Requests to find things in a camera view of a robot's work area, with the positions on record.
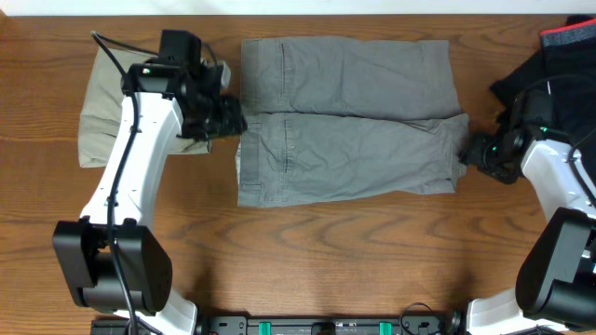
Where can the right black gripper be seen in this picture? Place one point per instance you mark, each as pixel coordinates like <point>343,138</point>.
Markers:
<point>473,153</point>

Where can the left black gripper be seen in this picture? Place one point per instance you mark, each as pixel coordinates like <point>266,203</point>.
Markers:
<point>230,123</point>

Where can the grey shorts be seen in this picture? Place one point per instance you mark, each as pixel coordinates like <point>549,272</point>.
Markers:
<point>333,118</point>

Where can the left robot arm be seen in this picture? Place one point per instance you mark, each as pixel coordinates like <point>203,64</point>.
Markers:
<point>110,258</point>

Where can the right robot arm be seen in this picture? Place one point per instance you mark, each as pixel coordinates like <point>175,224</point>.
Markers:
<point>555,287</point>

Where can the folded khaki shorts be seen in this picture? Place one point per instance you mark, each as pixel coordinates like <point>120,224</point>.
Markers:
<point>101,113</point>

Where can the black t-shirt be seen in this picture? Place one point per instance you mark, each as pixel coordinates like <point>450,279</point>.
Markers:
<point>568,72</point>

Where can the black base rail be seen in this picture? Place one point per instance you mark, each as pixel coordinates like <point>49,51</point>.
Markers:
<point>417,323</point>

